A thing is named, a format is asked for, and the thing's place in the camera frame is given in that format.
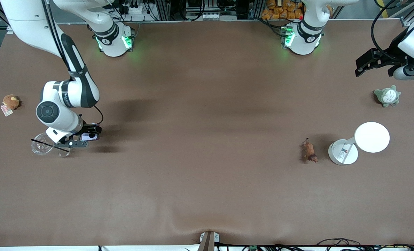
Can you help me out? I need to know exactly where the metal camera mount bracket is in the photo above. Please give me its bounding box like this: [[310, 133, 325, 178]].
[[198, 231, 220, 251]]

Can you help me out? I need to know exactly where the brown toy dog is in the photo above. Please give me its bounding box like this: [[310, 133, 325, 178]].
[[302, 137, 319, 164]]

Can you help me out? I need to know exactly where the black cable bundle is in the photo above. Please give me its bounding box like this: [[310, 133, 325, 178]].
[[315, 238, 414, 251]]

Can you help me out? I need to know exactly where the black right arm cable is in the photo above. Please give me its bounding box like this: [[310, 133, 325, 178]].
[[77, 104, 104, 126]]

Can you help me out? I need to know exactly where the black drinking straw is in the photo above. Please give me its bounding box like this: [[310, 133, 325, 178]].
[[31, 138, 70, 153]]

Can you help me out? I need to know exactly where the white power strip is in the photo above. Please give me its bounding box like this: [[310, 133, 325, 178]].
[[119, 1, 145, 15]]

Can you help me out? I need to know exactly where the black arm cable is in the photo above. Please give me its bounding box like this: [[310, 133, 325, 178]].
[[77, 104, 104, 126], [370, 0, 403, 64]]

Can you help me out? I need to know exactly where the brown plush toy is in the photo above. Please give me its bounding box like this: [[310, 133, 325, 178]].
[[2, 94, 21, 111]]

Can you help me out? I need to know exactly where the pile of orange plush toys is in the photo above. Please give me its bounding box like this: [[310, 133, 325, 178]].
[[261, 0, 305, 21]]

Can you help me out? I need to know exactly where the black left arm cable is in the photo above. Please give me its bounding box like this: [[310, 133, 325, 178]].
[[370, 0, 403, 64]]

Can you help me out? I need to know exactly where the grey totoro plush toy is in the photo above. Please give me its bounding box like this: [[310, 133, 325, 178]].
[[373, 85, 402, 108]]

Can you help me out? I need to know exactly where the clear plastic cup with lid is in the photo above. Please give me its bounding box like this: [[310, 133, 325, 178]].
[[31, 132, 71, 158]]

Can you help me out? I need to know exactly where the white round desk lamp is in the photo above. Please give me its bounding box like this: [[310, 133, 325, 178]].
[[328, 121, 391, 166]]

